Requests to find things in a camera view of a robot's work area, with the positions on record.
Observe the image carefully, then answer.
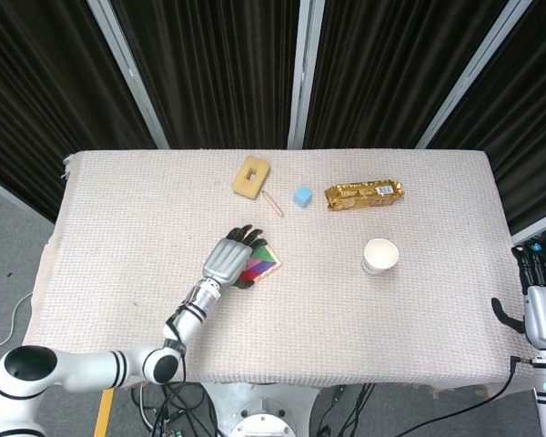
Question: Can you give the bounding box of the colourful tangram puzzle tray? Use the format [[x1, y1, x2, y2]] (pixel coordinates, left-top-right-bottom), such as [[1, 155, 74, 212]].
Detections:
[[238, 242, 283, 287]]

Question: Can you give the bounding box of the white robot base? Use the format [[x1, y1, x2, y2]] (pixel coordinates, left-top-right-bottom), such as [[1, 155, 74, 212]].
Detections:
[[199, 381, 329, 437]]

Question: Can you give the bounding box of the black equipment with blue lights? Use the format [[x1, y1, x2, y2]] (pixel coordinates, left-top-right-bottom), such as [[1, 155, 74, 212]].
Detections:
[[511, 231, 546, 259]]

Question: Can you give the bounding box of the white paper cup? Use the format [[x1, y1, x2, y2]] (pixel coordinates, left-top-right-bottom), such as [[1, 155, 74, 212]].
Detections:
[[360, 238, 399, 277]]

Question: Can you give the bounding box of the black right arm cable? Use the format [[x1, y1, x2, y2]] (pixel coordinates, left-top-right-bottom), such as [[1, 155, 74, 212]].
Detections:
[[393, 354, 536, 437]]

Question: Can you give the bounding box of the white floor cable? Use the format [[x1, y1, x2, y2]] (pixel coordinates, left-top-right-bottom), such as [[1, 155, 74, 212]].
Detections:
[[0, 290, 34, 359]]

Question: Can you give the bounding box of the left arm wire bundle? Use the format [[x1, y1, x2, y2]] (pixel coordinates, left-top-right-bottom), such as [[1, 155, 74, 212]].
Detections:
[[164, 280, 202, 354]]

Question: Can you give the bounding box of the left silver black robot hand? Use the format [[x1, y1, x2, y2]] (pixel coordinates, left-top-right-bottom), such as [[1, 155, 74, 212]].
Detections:
[[201, 224, 269, 290]]

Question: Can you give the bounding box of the light blue cube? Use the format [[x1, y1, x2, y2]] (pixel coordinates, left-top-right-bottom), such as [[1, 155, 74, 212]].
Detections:
[[292, 184, 313, 209]]

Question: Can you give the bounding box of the grey metal frame post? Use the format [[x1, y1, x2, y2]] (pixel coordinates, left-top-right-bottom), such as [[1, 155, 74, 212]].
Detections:
[[286, 0, 326, 150], [86, 0, 170, 149], [415, 0, 546, 149]]

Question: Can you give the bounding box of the gold foil snack package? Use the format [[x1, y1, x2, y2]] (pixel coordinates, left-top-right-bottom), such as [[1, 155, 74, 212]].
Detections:
[[323, 179, 405, 212]]

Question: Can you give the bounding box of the grey metal floor rail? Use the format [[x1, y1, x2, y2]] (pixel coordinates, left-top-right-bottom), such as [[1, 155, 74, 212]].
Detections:
[[511, 221, 546, 246], [0, 170, 56, 225]]

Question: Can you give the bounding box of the beige woven tablecloth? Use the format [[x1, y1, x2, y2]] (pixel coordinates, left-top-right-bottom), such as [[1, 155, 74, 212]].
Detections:
[[21, 148, 533, 392]]

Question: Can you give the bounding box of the dark pleated curtain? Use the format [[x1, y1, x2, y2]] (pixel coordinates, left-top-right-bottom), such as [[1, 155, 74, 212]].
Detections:
[[0, 0, 159, 224], [110, 0, 302, 149], [302, 0, 521, 149], [427, 0, 546, 236]]

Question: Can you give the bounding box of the yellow sponge with hole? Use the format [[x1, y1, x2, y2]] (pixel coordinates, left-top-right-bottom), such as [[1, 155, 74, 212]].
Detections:
[[231, 155, 273, 200]]

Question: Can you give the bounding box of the black cable bundle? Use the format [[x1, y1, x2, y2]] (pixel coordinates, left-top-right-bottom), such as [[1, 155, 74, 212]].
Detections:
[[316, 383, 379, 437], [138, 381, 210, 437]]

